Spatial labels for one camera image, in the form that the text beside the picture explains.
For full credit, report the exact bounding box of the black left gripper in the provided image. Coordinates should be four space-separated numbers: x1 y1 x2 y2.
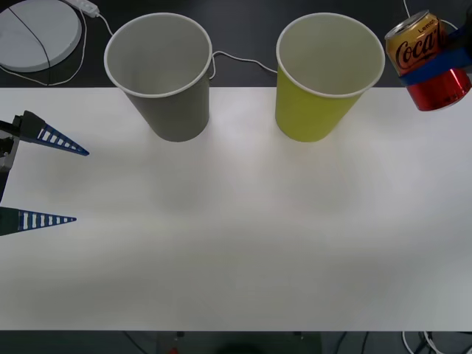
0 110 91 237

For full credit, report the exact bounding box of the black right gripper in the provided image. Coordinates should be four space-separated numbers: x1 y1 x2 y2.
399 6 472 88

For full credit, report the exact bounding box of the gold and red drink can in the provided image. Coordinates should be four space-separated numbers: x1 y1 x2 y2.
384 10 472 114

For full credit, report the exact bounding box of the yellow-green plastic waste bin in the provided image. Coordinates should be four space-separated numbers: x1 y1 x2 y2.
275 13 386 144

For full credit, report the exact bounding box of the white round disc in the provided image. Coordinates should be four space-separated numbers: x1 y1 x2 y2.
0 0 83 73

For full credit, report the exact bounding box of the grey plastic waste bin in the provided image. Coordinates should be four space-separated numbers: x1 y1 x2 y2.
103 13 213 143

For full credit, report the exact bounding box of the white power strip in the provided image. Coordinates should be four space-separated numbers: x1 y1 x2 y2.
62 0 101 18

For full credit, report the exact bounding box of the thin white cable loop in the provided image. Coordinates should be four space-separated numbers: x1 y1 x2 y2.
0 10 89 87

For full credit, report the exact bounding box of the black cable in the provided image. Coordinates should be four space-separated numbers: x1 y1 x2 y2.
8 6 52 88

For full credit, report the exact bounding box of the white power strip cable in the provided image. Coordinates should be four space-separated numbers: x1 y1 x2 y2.
97 13 278 80

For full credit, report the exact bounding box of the white cable bundle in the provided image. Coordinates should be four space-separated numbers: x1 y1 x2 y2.
400 330 472 354

